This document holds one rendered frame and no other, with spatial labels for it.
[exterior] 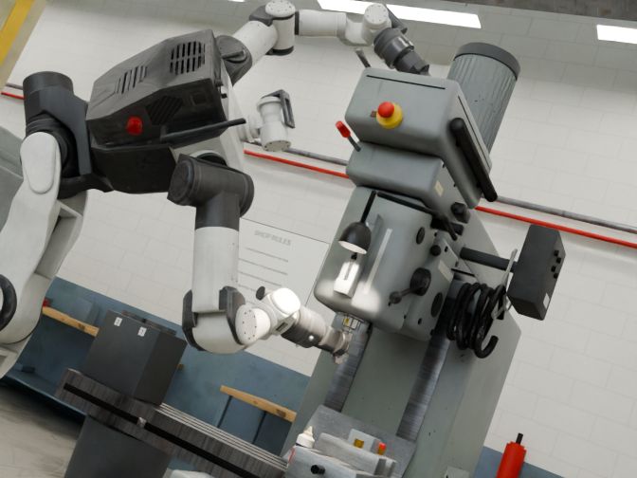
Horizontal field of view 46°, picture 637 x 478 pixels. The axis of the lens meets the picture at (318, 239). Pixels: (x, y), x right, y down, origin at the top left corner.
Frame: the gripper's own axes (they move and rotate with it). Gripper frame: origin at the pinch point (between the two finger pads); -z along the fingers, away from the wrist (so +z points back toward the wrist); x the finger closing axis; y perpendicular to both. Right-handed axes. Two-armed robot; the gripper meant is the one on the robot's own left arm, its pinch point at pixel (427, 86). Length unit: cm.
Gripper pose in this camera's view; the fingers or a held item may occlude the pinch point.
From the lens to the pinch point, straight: 206.5
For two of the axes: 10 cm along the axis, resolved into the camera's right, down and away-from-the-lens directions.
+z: -6.2, -7.6, 2.1
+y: 7.8, -6.1, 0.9
